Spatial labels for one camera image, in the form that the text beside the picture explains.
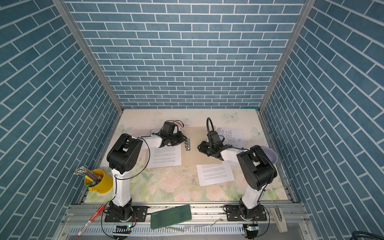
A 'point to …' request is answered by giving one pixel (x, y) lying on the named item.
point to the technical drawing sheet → (232, 137)
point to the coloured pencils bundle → (83, 171)
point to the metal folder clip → (187, 144)
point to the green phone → (170, 216)
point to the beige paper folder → (197, 135)
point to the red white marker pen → (99, 211)
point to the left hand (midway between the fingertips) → (187, 138)
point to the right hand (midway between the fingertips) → (197, 146)
